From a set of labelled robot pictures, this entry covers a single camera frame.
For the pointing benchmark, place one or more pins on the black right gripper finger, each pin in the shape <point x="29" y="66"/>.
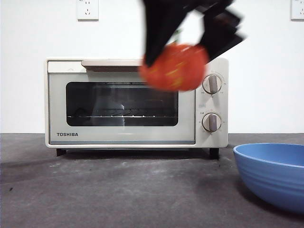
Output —
<point x="161" y="26"/>
<point x="221" y="38"/>

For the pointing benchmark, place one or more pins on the orange pumpkin with green stem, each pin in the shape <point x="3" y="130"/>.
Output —
<point x="173" y="69"/>

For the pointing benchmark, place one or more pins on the blue ribbed bowl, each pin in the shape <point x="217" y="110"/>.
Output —
<point x="273" y="180"/>

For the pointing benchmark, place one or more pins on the beige temperature knob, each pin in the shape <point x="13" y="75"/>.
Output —
<point x="212" y="83"/>

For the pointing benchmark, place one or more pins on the beige timer knob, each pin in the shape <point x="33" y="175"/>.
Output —
<point x="211" y="122"/>

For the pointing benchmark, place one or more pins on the cream Toshiba toaster oven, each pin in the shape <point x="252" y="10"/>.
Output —
<point x="213" y="140"/>

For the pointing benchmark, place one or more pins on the white wall socket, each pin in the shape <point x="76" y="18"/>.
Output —
<point x="87" y="10"/>
<point x="298" y="10"/>

